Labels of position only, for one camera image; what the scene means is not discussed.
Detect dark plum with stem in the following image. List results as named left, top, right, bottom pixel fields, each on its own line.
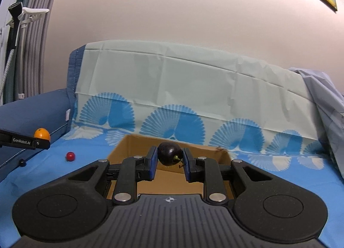
left=157, top=142, right=186, bottom=169

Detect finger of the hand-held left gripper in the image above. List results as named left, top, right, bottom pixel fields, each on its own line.
left=0, top=129, right=51, bottom=150

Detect white plastic bracket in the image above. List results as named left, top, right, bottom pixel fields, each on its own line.
left=6, top=6, right=50, bottom=47

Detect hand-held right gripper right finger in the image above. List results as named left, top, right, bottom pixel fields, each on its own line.
left=182, top=147, right=285, bottom=205

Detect white braided cable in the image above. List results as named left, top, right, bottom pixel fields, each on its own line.
left=0, top=48, right=15, bottom=103

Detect grey ribbed curtain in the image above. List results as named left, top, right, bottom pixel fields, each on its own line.
left=0, top=0, right=65, bottom=103

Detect grey-blue crumpled cloth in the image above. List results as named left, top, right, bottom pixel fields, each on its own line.
left=289, top=67, right=344, bottom=180

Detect yellowish orange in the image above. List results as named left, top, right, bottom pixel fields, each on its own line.
left=34, top=128, right=51, bottom=141

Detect blue fan-print cloth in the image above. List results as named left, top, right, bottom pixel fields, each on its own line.
left=0, top=40, right=344, bottom=248

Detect cardboard box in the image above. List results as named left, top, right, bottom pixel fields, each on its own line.
left=106, top=134, right=237, bottom=200

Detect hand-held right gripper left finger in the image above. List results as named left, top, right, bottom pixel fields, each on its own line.
left=58, top=146, right=158, bottom=205

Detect black handle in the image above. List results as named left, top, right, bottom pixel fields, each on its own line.
left=8, top=2, right=23, bottom=26

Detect blue-grey zippered cushion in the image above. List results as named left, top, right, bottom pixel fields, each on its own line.
left=0, top=47, right=86, bottom=184

